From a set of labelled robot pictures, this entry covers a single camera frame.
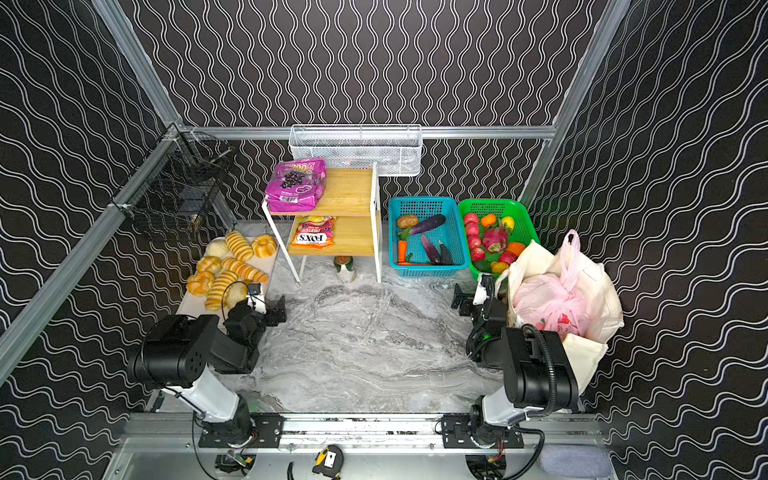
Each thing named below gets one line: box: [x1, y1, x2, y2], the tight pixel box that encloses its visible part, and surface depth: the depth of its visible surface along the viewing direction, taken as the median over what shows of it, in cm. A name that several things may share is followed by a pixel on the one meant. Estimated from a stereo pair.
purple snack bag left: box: [266, 157, 327, 213], surface depth 78 cm
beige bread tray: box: [176, 247, 277, 318], surface depth 100 cm
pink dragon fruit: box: [482, 226, 508, 253], surface depth 108 cm
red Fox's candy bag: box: [290, 215, 335, 250], surface depth 94 cm
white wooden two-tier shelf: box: [261, 162, 382, 285], surface depth 87 cm
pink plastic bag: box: [512, 230, 593, 338], surface depth 76 cm
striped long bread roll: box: [204, 270, 238, 311], surface depth 100 cm
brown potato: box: [397, 214, 418, 229], surface depth 119 cm
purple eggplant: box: [410, 214, 446, 235], surface depth 119 cm
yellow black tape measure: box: [312, 444, 344, 477], surface depth 70 cm
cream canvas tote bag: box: [496, 240, 625, 396], surface depth 76 cm
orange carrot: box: [398, 240, 407, 263], surface depth 112 cm
